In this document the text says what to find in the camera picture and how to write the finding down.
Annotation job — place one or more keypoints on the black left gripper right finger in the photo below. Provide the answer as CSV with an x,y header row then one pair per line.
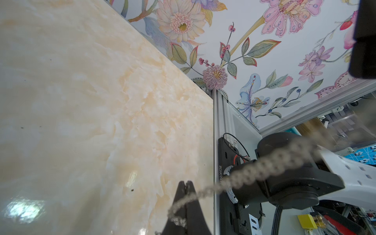
x,y
196,224

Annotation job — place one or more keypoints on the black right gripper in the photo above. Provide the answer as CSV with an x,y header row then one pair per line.
x,y
363,59

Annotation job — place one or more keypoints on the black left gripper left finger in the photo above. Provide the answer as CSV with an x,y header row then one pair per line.
x,y
176,223

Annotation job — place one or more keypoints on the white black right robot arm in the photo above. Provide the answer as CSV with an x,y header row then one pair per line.
x,y
293,172

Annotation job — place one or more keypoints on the yellow connector block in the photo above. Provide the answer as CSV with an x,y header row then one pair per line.
x,y
307,222

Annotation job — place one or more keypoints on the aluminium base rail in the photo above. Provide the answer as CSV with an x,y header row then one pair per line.
x,y
234,218

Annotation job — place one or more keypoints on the red handled tool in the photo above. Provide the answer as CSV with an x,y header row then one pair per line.
x,y
341,228

